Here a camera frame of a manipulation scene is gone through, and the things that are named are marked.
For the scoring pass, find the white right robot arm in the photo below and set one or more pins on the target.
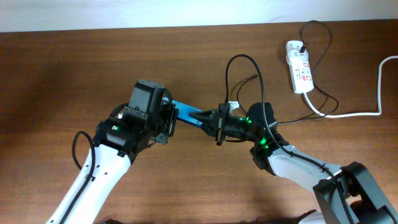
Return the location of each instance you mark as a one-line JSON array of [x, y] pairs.
[[345, 194]]

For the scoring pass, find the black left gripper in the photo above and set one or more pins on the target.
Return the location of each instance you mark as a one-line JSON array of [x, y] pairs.
[[169, 108]]

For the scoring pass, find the white charger adapter plug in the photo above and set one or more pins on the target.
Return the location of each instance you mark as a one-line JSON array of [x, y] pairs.
[[295, 56]]

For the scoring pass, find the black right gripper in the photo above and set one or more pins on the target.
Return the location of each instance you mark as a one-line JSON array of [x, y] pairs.
[[218, 119]]

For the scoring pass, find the white power strip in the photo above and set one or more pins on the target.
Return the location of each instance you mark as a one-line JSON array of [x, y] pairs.
[[300, 73]]

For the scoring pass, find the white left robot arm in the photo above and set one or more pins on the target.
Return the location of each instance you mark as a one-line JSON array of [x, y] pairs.
[[117, 142]]

